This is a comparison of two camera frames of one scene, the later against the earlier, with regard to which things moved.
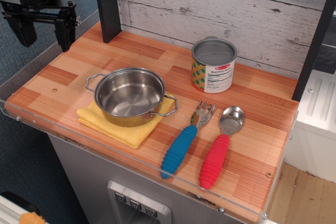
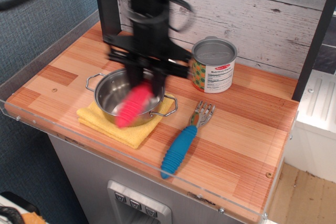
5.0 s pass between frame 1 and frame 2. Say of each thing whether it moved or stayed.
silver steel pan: stayed
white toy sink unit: stayed
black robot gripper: moved
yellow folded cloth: stayed
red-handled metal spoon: moved
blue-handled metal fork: stayed
